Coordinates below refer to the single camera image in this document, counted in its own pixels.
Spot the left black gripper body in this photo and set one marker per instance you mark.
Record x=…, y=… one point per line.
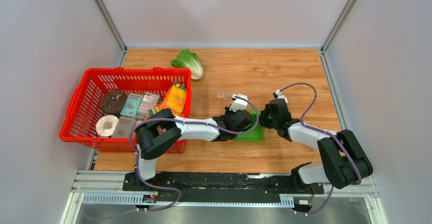
x=230, y=113

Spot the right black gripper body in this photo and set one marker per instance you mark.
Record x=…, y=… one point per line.
x=266, y=120

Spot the green paper box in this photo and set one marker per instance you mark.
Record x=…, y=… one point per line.
x=257, y=135

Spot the small clear plastic piece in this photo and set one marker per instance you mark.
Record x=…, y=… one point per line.
x=224, y=96

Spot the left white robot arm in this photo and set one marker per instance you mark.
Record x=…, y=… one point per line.
x=156, y=135

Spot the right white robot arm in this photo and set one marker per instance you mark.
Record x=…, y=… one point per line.
x=343, y=160

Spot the pink small box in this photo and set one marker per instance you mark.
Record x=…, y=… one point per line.
x=149, y=101

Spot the teal small box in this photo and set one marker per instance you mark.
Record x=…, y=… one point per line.
x=131, y=106

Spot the grey pink flat box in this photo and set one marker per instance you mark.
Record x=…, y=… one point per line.
x=124, y=127

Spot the orange yellow carton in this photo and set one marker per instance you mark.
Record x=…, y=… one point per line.
x=175, y=98

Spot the green lettuce head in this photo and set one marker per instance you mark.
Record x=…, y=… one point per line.
x=189, y=60

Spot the green striped sponge pack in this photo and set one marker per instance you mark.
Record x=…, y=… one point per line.
x=154, y=110

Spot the brown round bread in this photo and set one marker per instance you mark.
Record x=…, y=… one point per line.
x=113, y=102

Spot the white toilet paper roll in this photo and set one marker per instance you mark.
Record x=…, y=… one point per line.
x=106, y=125

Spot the red plastic basket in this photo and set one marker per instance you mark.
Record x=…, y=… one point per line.
x=83, y=111

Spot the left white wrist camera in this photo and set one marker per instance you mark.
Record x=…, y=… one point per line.
x=240, y=102

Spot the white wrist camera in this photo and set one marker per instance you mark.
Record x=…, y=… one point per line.
x=279, y=95
x=240, y=102

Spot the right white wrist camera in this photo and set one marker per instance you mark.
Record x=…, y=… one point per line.
x=279, y=95

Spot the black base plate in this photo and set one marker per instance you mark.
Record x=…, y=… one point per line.
x=220, y=187

